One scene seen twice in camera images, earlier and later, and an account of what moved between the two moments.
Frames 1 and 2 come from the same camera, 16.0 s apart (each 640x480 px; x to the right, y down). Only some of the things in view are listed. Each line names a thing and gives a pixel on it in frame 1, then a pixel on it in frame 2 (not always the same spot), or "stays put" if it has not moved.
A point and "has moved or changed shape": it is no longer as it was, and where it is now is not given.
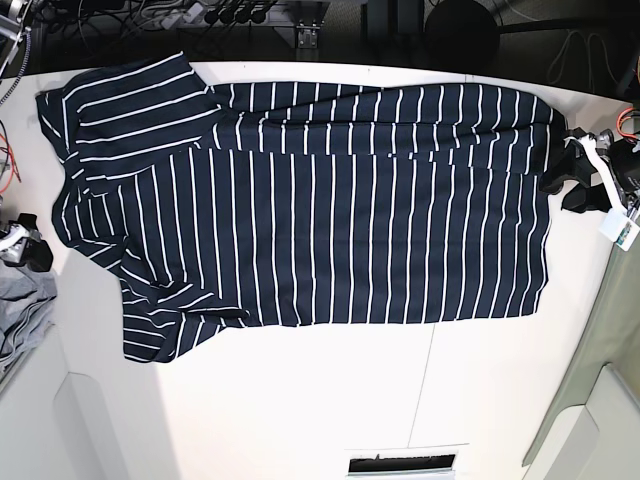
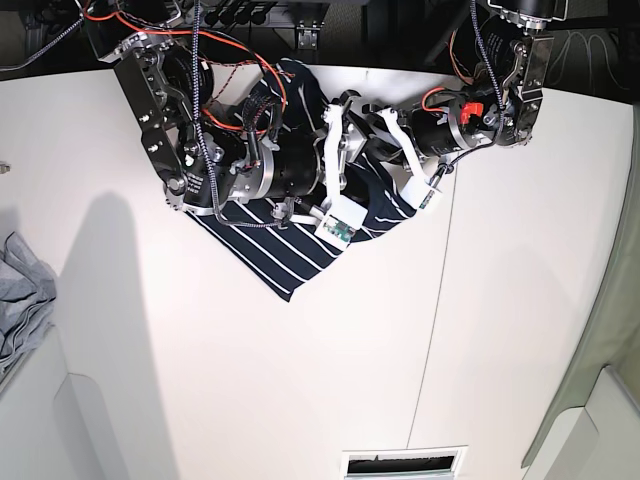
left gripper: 39,256 → 318,160
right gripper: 618,161 → 423,133
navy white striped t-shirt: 300,203 has moved or changed shape
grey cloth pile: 27,297 stays put
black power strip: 241,13 stays put
